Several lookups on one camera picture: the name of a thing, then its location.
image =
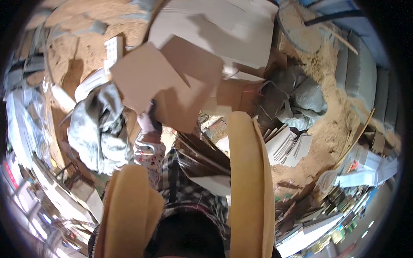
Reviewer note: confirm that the large white board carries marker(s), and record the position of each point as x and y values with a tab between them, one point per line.
226	29

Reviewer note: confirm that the round grey basin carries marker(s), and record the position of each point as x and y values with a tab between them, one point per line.
298	29

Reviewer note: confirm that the thin wooden stick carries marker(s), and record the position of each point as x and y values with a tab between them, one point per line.
355	138

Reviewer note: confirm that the heap of grey sacks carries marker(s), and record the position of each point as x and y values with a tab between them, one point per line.
296	100

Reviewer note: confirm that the person's left hand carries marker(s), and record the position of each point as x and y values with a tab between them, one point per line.
145	124

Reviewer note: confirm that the heap of white boards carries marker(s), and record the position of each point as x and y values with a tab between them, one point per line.
364	171

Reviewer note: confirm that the brown cardboard box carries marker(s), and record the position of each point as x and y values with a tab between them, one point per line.
240	95

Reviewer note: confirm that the stack of white board strips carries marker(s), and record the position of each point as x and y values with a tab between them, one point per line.
288	148

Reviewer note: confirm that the clear plastic sheeting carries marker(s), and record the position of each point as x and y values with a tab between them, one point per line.
24	122

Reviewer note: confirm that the person's body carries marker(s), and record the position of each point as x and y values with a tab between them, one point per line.
190	232

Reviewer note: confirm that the grey woven sack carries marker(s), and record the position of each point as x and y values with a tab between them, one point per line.
96	132

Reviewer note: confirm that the white punched sheet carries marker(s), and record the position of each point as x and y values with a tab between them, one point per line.
113	51

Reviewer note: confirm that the white curved board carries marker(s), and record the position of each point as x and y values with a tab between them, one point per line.
90	84

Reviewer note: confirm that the stack of grey blocks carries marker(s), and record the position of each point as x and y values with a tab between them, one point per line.
363	74

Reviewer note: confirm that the bundle of dark wooden strips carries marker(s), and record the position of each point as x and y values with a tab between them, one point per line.
203	154

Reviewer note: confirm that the brown cardboard sheet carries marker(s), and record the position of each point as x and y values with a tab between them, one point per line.
196	59
182	106
145	74

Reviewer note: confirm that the person's left fingers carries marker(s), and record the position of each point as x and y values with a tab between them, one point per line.
156	116

